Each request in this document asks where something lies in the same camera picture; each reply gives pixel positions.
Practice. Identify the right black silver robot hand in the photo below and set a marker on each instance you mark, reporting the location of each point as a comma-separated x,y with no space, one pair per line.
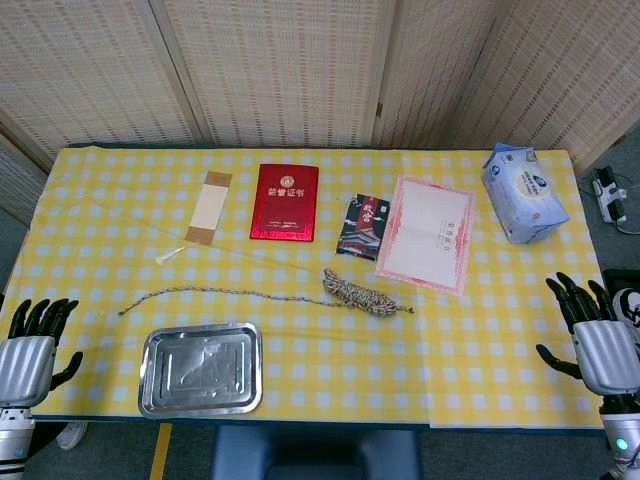
605,355

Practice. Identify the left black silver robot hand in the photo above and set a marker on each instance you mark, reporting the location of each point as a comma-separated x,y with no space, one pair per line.
25,362

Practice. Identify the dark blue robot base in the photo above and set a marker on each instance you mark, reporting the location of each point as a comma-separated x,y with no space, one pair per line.
315,455

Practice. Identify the black and white sneaker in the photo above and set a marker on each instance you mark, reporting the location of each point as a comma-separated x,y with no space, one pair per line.
631,307

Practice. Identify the black floor mat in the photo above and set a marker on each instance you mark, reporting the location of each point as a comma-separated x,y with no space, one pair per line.
622,278

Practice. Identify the white shoe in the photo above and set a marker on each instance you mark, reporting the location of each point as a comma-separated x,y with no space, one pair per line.
72,434

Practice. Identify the white power strip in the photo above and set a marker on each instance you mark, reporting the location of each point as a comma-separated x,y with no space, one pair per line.
607,197

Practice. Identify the blue tissue pack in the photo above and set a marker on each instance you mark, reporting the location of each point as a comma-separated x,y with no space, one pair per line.
525,200

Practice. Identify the stainless steel tray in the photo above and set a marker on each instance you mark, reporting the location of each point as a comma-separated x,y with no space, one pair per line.
200,372

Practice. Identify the red-bordered certificate paper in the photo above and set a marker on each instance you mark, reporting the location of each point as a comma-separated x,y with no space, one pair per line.
430,230

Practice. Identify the beige bookmark with tassel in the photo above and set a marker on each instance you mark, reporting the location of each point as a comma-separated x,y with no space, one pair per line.
207,210

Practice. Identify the yellow checked tablecloth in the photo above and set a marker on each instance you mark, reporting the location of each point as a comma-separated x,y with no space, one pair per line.
350,360

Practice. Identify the dark blue printed booklet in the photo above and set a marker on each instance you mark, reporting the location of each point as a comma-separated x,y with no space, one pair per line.
362,227

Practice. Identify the red certificate book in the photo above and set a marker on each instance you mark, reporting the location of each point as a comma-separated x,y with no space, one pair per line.
285,205

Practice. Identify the woven folding screen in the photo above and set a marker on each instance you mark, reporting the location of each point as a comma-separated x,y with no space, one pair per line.
280,70

